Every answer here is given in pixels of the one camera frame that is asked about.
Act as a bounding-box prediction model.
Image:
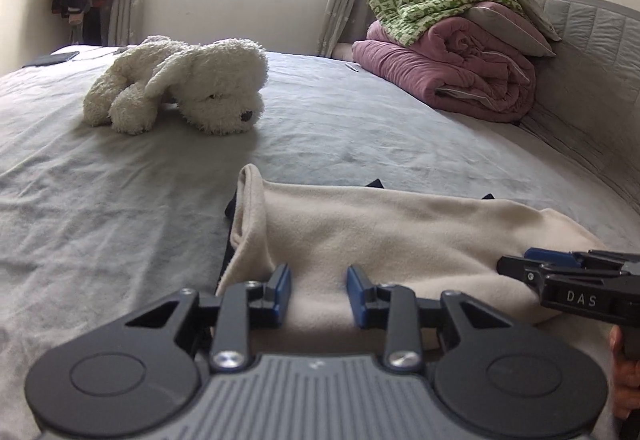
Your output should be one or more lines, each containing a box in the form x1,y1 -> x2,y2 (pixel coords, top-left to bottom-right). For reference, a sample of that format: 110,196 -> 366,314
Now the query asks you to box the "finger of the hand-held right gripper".
523,247 -> 640,274
496,254 -> 552,291

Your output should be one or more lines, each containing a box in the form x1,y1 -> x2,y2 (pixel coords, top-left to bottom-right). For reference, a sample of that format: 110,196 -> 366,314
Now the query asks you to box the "white plush dog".
82,36 -> 269,137

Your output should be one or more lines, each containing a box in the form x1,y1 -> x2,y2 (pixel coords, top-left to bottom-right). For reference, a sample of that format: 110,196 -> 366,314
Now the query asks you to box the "beige and black sweatshirt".
215,163 -> 613,346

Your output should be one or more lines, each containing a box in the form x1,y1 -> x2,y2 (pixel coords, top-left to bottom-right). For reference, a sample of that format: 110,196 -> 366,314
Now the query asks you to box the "green patterned blanket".
367,0 -> 526,46

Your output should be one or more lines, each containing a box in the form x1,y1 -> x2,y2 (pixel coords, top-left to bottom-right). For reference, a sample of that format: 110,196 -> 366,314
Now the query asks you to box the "dark tablet case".
22,51 -> 80,68

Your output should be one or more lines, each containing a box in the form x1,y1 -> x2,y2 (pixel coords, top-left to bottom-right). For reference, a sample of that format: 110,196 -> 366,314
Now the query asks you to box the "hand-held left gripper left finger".
123,263 -> 293,374

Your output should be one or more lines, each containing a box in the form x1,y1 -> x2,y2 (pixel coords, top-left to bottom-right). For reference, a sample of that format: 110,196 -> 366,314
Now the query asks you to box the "thin dark cable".
75,47 -> 126,61

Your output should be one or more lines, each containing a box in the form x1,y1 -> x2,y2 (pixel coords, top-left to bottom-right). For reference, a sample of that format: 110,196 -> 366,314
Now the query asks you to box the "person's right hand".
610,327 -> 640,421

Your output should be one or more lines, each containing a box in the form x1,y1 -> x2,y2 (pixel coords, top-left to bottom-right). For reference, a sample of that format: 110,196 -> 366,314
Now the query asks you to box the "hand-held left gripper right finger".
346,264 -> 516,374

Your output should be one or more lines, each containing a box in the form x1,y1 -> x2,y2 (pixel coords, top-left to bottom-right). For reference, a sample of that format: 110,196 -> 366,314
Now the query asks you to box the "grey pink-edged pillow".
467,0 -> 557,58

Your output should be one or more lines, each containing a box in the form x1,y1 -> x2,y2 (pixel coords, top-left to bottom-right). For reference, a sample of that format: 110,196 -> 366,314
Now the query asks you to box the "grey padded headboard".
517,0 -> 640,216

